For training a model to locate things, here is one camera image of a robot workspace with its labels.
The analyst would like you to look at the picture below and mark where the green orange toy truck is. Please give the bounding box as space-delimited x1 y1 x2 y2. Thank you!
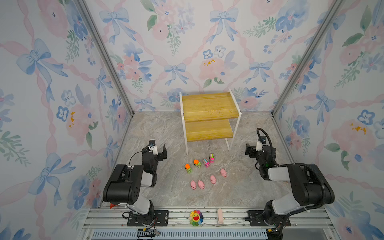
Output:
185 164 192 174
194 160 202 168

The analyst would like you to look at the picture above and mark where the pink pig toy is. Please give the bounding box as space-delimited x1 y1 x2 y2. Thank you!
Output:
190 180 197 190
198 180 205 190
220 169 227 178
210 175 217 185

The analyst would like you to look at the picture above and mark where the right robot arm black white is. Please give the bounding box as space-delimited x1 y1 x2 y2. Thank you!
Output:
245 142 335 229

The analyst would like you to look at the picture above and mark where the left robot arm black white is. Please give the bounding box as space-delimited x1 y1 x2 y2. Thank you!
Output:
103 140 169 228

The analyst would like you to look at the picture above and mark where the pink toy truck green top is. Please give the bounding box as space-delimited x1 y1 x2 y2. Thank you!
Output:
209 154 215 163

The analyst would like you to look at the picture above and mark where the pink toy truck blue top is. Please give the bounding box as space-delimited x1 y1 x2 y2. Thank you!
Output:
202 159 210 168

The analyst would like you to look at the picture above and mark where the pink rectangular block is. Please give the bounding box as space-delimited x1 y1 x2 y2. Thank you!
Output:
217 209 224 225

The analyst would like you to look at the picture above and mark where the rainbow smiling flower toy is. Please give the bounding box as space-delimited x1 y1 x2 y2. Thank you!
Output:
189 210 204 227

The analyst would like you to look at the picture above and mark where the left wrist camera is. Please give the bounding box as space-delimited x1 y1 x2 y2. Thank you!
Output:
149 140 158 156

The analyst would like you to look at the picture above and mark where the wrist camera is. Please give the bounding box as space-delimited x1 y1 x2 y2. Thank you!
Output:
256 136 266 152
149 140 158 156

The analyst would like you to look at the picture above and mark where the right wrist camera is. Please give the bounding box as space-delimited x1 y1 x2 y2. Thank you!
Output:
256 136 266 152

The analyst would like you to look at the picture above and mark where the wooden two-tier shelf white frame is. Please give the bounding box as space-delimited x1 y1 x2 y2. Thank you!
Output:
179 91 242 154

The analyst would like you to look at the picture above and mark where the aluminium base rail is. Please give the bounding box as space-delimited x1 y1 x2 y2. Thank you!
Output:
78 205 340 240

